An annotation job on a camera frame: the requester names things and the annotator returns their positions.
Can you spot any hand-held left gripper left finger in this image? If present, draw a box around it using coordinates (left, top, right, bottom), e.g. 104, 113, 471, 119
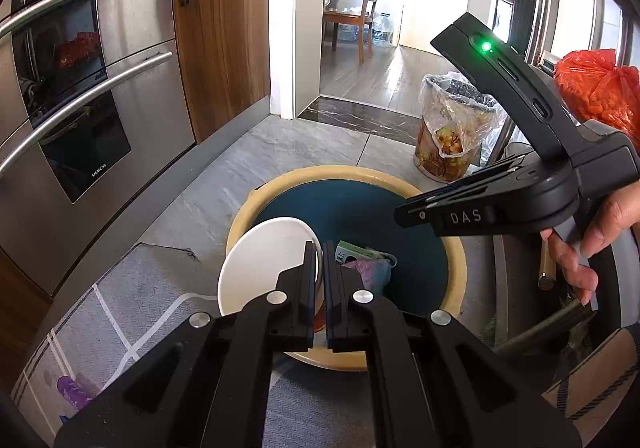
55, 240, 321, 448

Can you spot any green white packet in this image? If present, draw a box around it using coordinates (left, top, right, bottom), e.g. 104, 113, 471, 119
334, 240, 396, 269

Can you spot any wooden cabinet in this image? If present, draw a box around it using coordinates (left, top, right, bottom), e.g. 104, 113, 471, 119
0, 0, 273, 379

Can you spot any purple plastic piece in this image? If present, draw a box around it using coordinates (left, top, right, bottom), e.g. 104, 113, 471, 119
56, 375, 96, 411

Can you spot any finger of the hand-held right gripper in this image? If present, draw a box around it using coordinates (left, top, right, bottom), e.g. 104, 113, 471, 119
394, 198, 436, 229
424, 153, 532, 206

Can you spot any red floral paper cup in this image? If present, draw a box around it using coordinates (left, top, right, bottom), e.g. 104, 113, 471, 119
217, 217, 331, 364

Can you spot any grey checked mat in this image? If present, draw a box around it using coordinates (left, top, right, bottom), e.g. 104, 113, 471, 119
10, 243, 381, 448

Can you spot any metal chair frame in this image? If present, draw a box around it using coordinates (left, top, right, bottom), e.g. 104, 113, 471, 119
492, 295, 596, 361

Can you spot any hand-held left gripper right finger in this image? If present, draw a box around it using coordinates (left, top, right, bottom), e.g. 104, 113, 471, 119
322, 240, 583, 448

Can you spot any red plastic bag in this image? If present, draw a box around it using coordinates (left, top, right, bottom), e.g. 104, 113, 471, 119
554, 48, 640, 139

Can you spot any person's right hand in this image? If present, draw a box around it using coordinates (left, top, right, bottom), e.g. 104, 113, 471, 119
540, 185, 640, 306

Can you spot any stainless steel oven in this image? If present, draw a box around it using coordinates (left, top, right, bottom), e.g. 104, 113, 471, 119
0, 0, 197, 296

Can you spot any pink snack packet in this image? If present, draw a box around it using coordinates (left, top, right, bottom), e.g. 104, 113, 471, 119
342, 258, 393, 299

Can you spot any clear water jug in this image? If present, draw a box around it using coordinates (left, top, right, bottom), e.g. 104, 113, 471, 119
372, 12, 398, 48

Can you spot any plaid cloth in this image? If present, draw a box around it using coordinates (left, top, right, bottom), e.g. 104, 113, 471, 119
542, 328, 640, 448

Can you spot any blue bin with beige rim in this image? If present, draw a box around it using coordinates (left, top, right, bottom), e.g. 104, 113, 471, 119
226, 165, 468, 373

